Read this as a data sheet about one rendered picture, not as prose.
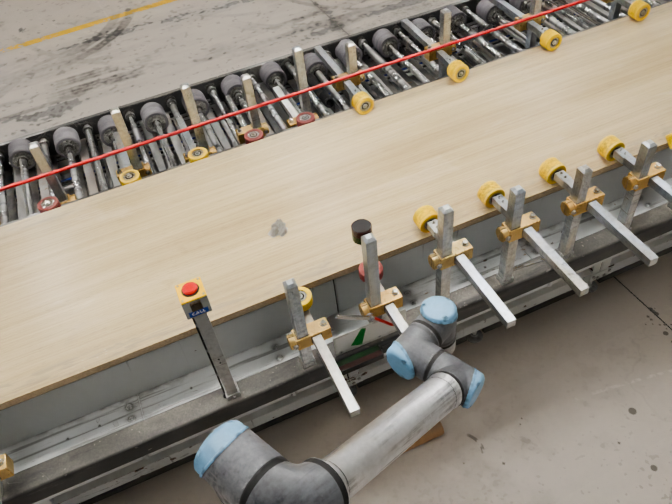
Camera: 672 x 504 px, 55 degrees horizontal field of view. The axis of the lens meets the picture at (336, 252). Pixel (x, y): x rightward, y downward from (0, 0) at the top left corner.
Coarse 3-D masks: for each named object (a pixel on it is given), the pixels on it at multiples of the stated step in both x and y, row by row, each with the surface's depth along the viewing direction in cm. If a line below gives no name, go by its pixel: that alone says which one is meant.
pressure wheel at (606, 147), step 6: (606, 138) 230; (612, 138) 229; (600, 144) 231; (606, 144) 229; (612, 144) 227; (618, 144) 227; (624, 144) 229; (600, 150) 231; (606, 150) 229; (612, 150) 228; (606, 156) 229
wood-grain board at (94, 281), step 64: (512, 64) 281; (576, 64) 276; (640, 64) 272; (320, 128) 263; (384, 128) 259; (448, 128) 255; (512, 128) 251; (576, 128) 247; (640, 128) 244; (128, 192) 247; (192, 192) 243; (256, 192) 240; (320, 192) 236; (384, 192) 233; (448, 192) 230; (0, 256) 229; (64, 256) 226; (128, 256) 223; (192, 256) 220; (256, 256) 217; (320, 256) 214; (384, 256) 214; (0, 320) 209; (64, 320) 206; (128, 320) 204; (192, 320) 201; (0, 384) 192; (64, 384) 192
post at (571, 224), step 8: (584, 168) 201; (576, 176) 205; (584, 176) 202; (576, 184) 206; (584, 184) 204; (576, 192) 208; (584, 192) 207; (576, 200) 209; (584, 200) 210; (568, 216) 217; (576, 216) 215; (568, 224) 219; (576, 224) 218; (568, 232) 220; (576, 232) 221; (560, 240) 227; (568, 240) 223; (560, 248) 229; (568, 248) 226
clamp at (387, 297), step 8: (392, 288) 206; (384, 296) 204; (392, 296) 204; (400, 296) 204; (360, 304) 203; (368, 304) 203; (384, 304) 202; (400, 304) 206; (360, 312) 206; (368, 312) 202; (376, 312) 203; (384, 312) 205
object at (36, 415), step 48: (624, 192) 258; (432, 240) 228; (480, 240) 240; (336, 288) 224; (384, 288) 235; (192, 336) 210; (240, 336) 220; (96, 384) 207; (144, 384) 216; (0, 432) 203; (96, 480) 246; (144, 480) 260
